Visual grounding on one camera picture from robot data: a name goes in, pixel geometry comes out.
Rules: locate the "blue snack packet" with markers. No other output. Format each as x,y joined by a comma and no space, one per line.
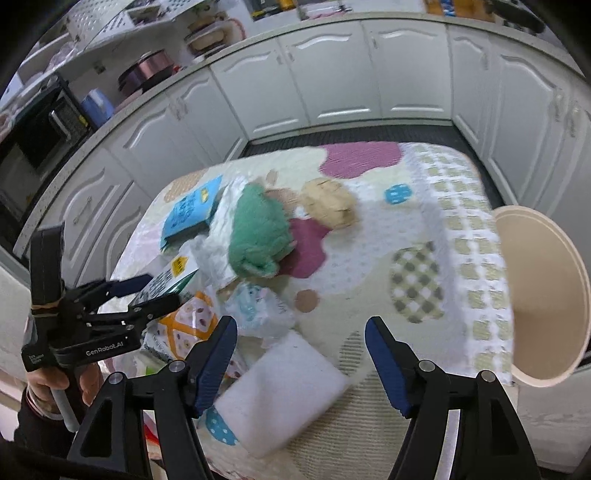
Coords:
189,212

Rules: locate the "green crumpled cloth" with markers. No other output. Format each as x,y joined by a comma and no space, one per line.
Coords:
258,230

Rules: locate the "beige round stool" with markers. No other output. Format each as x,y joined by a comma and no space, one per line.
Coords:
535,295

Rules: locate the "blue plastic container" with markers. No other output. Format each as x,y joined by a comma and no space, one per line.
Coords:
98,107

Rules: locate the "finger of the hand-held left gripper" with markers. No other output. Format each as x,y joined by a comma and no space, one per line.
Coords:
134,284
157,307

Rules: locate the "person's left forearm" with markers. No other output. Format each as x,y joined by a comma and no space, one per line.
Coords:
37,436

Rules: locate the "pink cooking pot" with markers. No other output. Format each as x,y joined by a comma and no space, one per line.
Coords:
145,74

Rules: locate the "small white green carton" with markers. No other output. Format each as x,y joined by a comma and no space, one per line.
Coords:
173,277

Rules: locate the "black frying pan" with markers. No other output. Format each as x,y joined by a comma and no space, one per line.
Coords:
517,16

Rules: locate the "white printed tissue packet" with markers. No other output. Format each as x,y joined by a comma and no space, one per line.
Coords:
258,309

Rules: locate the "speckled kitchen countertop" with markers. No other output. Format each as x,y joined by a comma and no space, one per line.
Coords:
111,123

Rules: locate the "black microwave oven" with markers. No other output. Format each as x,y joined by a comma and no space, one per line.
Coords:
37,134

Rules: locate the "white kitchen cabinets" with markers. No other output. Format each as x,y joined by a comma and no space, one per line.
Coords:
341,74

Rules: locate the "dark ribbed floor mat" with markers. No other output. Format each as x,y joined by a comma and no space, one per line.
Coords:
351,134

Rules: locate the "orange patterned wrapper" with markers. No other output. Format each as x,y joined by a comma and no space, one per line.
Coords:
191,321

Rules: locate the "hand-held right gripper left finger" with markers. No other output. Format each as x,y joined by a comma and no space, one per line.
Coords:
216,362

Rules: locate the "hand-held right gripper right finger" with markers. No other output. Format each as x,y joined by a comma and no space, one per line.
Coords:
385,367

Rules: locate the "white perforated basket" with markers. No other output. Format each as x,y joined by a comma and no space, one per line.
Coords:
99,21

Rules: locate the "stacked food containers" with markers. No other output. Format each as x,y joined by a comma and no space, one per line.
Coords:
207,39

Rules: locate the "white foam block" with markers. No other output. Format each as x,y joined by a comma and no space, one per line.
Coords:
281,392

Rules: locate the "white plastic sheet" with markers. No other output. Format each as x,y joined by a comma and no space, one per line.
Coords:
214,258

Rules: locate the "person's left hand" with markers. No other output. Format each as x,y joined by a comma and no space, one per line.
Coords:
41,387

